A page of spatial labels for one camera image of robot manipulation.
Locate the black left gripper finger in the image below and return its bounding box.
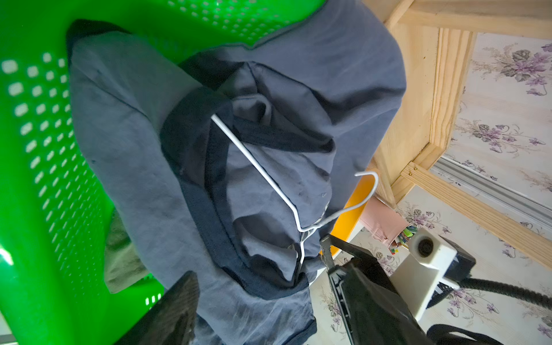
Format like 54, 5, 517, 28
116, 271, 200, 345

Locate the yellow plastic tray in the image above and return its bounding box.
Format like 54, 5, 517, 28
331, 171, 379, 241

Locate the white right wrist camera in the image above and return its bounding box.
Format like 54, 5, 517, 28
390, 228, 477, 321

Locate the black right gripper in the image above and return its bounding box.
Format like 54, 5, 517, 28
320, 235, 431, 344

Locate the wooden clothes rack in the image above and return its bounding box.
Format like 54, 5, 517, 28
366, 1, 551, 267

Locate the navy blue tank top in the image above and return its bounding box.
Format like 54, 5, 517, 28
66, 1, 406, 344

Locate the pink pen cup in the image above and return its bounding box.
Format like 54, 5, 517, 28
359, 198, 418, 255

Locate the green graphic tank top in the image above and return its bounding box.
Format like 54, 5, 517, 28
103, 209, 150, 294

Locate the green perforated plastic basket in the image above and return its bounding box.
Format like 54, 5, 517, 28
1, 1, 320, 344

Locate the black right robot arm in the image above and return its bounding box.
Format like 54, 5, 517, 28
308, 254, 551, 344

